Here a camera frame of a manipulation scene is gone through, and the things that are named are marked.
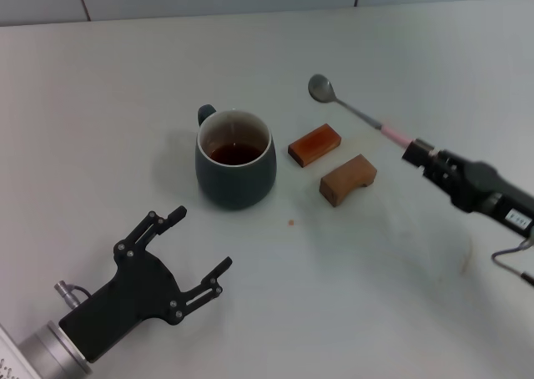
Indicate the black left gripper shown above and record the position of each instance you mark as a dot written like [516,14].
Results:
[133,295]

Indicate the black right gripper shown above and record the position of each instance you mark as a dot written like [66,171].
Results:
[484,191]

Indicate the dark grey ceramic mug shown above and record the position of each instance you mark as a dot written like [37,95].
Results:
[235,183]

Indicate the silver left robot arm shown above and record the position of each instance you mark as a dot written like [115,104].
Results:
[50,350]

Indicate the light brown arched wooden block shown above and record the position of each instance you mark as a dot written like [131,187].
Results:
[338,185]

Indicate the reddish brown flat wooden block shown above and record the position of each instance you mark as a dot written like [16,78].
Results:
[313,147]

